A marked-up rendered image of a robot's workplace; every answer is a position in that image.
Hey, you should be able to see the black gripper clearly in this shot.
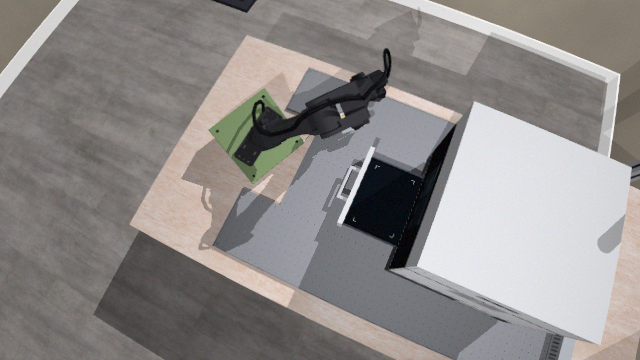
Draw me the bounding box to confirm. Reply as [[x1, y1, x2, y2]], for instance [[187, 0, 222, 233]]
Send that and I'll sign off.
[[351, 119, 370, 130]]

